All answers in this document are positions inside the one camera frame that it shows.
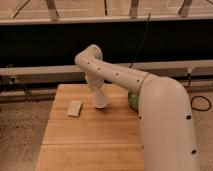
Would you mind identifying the white eraser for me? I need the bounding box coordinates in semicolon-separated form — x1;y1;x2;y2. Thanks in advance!
67;100;82;117

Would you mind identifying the black floor cable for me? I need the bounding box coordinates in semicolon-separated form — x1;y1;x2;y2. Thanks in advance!
185;71;213;113

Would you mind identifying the green bowl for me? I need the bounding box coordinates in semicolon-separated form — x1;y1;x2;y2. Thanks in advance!
128;92;138;111

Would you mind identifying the black hanging cable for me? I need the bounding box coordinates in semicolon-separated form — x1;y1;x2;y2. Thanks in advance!
128;12;152;69

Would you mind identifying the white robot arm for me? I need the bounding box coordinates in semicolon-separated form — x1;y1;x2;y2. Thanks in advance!
75;44;201;171

